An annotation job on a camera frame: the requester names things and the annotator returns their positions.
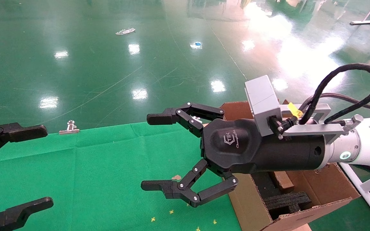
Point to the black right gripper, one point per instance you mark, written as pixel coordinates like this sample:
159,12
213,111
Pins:
236,144

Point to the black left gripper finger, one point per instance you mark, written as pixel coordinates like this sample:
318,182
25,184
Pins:
21,132
14,214

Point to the small brown cardboard box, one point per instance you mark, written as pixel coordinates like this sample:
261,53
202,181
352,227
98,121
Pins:
284,180

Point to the small torn cardboard scrap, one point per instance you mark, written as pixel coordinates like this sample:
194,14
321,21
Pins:
176,177

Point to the large open cardboard carton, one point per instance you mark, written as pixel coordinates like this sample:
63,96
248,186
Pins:
326,186

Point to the silver binder clip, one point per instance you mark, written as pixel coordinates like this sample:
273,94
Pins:
196,119
69,128

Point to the green table cloth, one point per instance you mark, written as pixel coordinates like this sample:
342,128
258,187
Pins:
108,166

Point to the black foam bottom pad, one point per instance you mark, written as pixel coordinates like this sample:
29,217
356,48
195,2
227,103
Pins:
265,185

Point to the black foam cross insert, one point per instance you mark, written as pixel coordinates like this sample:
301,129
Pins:
287,202

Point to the white litter scrap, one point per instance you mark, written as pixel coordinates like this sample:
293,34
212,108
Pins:
125,31

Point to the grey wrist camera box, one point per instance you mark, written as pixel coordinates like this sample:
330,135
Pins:
263,99

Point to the grey metal camera bracket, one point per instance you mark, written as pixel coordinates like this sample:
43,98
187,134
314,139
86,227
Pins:
313,130

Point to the white pipe frame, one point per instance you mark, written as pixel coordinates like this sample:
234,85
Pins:
365,192

